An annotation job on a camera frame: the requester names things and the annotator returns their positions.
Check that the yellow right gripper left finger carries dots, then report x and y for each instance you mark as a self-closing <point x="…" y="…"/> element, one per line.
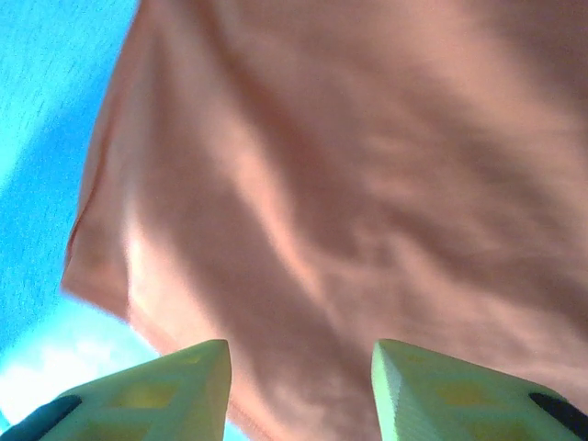
<point x="161" y="399"/>

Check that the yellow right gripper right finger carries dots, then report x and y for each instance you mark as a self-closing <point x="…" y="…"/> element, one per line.
<point x="436" y="404"/>

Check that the orange t-shirt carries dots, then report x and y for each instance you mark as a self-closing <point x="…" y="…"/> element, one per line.
<point x="321" y="184"/>

